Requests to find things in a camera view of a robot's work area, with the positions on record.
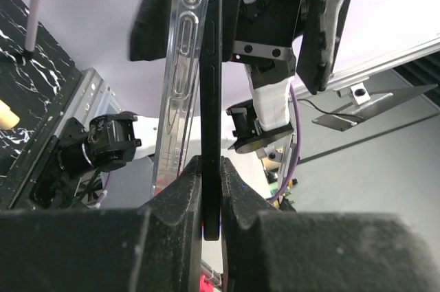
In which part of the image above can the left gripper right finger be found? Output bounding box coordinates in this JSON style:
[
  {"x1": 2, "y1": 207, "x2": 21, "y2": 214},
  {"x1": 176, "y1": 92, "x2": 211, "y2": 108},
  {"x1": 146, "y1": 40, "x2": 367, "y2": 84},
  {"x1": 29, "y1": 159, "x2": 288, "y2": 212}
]
[{"x1": 221, "y1": 158, "x2": 439, "y2": 291}]

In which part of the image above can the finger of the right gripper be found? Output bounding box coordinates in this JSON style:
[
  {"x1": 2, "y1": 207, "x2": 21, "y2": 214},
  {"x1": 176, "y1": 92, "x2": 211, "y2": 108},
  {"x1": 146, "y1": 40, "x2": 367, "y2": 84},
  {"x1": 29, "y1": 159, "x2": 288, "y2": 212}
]
[{"x1": 129, "y1": 0, "x2": 172, "y2": 62}]

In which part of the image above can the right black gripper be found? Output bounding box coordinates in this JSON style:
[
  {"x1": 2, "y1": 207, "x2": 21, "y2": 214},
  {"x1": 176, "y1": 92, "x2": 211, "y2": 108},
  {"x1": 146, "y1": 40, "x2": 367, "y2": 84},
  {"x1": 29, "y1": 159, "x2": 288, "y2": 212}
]
[{"x1": 222, "y1": 0, "x2": 351, "y2": 95}]

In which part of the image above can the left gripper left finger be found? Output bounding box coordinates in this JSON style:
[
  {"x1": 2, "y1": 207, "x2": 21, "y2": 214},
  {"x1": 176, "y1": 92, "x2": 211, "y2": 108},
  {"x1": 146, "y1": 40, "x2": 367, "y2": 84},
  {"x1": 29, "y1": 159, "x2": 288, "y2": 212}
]
[{"x1": 1, "y1": 156, "x2": 201, "y2": 291}]

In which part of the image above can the clear magsafe phone case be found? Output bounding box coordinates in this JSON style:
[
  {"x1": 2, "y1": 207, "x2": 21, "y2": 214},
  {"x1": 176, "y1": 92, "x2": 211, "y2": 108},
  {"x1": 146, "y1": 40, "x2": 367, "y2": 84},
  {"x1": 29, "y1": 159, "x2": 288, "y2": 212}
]
[{"x1": 151, "y1": 0, "x2": 208, "y2": 195}]

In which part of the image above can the dark phone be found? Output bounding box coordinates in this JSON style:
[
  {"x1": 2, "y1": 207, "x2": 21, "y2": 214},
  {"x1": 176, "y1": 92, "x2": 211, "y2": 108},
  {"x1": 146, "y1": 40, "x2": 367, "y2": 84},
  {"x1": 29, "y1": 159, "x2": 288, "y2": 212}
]
[{"x1": 199, "y1": 0, "x2": 222, "y2": 241}]

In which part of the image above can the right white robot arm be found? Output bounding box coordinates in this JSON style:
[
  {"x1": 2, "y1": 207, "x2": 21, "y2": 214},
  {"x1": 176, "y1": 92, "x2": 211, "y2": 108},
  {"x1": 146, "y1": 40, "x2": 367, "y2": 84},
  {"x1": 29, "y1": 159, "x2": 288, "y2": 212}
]
[{"x1": 129, "y1": 0, "x2": 351, "y2": 179}]

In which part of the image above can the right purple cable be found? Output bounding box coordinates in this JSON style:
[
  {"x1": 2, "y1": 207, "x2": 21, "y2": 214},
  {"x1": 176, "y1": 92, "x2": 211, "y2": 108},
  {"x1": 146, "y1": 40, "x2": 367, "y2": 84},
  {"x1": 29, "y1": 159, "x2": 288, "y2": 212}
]
[{"x1": 92, "y1": 82, "x2": 304, "y2": 210}]

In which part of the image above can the grey metal bracket plate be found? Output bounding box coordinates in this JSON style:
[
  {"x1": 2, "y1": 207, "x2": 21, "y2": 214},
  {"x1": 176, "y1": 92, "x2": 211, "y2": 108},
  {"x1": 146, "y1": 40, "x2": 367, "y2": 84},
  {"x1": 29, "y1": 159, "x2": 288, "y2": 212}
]
[{"x1": 312, "y1": 83, "x2": 439, "y2": 132}]

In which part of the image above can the wooden recorder flute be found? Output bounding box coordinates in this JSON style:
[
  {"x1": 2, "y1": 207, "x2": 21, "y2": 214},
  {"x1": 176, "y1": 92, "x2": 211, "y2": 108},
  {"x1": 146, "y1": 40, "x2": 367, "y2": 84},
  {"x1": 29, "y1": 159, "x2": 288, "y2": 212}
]
[{"x1": 0, "y1": 100, "x2": 20, "y2": 130}]

